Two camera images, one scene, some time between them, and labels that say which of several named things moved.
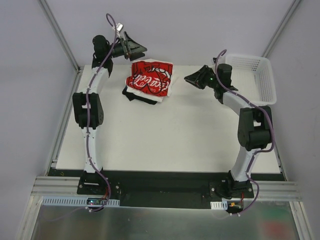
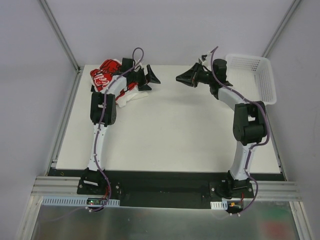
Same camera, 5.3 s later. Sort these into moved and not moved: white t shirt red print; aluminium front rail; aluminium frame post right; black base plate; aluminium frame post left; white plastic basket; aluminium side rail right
Moved: white t shirt red print
Not moved: black base plate; aluminium frame post left; aluminium frame post right; aluminium side rail right; aluminium front rail; white plastic basket
